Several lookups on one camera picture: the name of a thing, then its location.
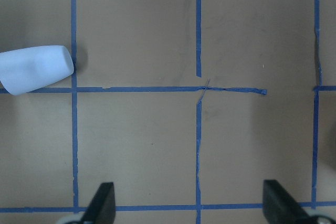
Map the light blue plastic cup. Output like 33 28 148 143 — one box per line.
1 45 74 95

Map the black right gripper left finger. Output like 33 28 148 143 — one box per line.
59 182 116 224

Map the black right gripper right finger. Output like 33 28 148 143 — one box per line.
263 179 335 223

